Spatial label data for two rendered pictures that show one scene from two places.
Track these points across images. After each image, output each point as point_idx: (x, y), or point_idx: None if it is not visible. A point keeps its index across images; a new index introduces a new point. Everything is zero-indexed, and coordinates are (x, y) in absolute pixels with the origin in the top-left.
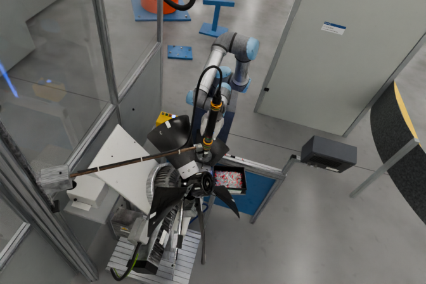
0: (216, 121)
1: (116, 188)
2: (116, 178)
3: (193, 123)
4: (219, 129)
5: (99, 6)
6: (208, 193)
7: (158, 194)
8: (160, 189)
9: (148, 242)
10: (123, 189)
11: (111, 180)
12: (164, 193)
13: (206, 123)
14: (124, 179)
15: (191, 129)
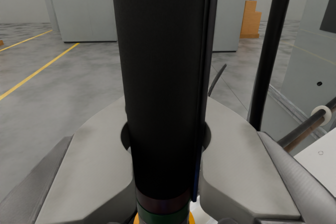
0: (109, 223)
1: (307, 149)
2: (328, 155)
3: None
4: (83, 128)
5: None
6: (126, 220)
7: (217, 75)
8: (220, 72)
9: (203, 148)
10: (299, 162)
11: (327, 142)
12: (210, 89)
13: (225, 148)
14: (318, 172)
15: (263, 42)
